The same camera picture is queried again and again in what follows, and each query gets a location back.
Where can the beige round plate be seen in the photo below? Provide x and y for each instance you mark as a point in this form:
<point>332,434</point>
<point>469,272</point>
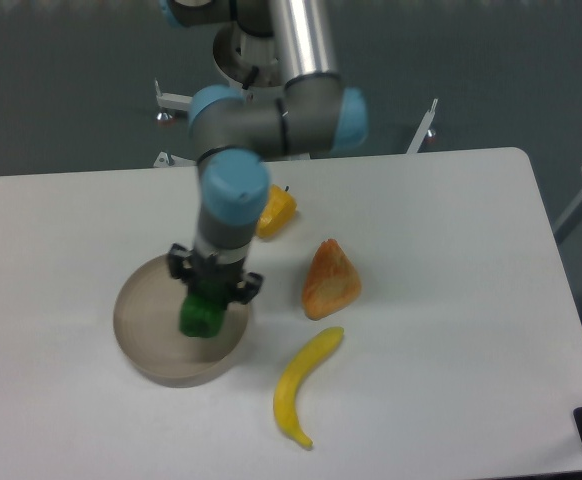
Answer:
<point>146,325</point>

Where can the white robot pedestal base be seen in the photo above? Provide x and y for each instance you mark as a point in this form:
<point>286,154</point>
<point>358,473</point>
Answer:
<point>250,66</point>

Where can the yellow banana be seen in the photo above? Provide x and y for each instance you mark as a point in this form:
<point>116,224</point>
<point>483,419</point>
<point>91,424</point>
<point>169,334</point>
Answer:
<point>318,349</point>

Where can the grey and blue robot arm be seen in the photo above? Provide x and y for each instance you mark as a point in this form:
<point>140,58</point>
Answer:
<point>232,137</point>

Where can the green bell pepper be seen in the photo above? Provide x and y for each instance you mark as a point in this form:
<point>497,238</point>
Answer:
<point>202,311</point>

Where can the yellow bell pepper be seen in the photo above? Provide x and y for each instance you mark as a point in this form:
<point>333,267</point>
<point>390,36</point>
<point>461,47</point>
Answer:
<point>278,212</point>

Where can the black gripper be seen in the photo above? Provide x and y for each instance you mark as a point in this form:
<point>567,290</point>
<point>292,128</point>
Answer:
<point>213,280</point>

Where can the orange triangular fruit slice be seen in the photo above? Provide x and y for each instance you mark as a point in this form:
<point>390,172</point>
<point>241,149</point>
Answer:
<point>332,282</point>

